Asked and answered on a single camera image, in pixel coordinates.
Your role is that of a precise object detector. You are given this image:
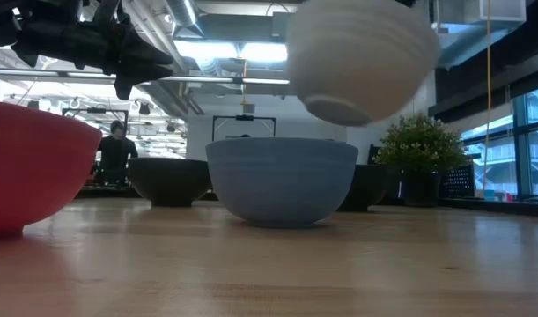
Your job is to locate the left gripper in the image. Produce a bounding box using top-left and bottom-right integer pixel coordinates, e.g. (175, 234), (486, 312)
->
(11, 11), (175, 101)

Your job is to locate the blue-grey bowl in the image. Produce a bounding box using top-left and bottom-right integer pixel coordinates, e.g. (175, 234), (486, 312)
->
(205, 136), (359, 229)

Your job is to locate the white ribbed bowl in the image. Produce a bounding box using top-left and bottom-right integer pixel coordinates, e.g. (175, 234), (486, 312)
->
(285, 0), (442, 128)

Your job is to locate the black bowl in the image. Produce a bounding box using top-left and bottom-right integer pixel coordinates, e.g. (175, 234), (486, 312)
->
(337, 164), (402, 213)
(128, 157), (213, 209)

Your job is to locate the long ceiling tube light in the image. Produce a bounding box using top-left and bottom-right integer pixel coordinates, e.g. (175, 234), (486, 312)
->
(0, 68), (291, 86)

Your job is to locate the bright ceiling light panel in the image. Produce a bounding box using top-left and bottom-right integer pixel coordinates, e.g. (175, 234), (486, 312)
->
(173, 39), (290, 63)

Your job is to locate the person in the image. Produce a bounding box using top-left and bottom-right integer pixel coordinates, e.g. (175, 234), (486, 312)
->
(93, 120), (139, 186)

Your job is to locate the large red bowl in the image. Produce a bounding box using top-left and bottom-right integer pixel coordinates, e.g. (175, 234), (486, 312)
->
(0, 99), (103, 240)

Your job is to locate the black leaning panel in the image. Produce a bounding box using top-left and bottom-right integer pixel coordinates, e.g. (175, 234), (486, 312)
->
(366, 144), (385, 166)

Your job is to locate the potted green plant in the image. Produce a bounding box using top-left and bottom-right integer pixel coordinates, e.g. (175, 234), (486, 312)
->
(372, 112), (470, 209)

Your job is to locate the black perforated panel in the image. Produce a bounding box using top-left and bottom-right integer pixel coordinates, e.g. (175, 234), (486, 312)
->
(439, 163), (477, 199)

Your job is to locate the round silver air duct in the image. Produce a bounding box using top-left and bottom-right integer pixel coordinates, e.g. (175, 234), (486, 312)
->
(164, 0), (200, 28)

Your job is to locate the large rectangular air duct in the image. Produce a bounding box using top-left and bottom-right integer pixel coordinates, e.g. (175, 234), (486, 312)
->
(434, 0), (527, 70)

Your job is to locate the yellow hanging cable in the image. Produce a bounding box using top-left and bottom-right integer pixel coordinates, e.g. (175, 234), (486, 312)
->
(483, 0), (493, 191)

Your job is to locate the black table edge rail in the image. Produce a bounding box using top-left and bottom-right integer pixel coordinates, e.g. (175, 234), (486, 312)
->
(74, 187), (538, 218)

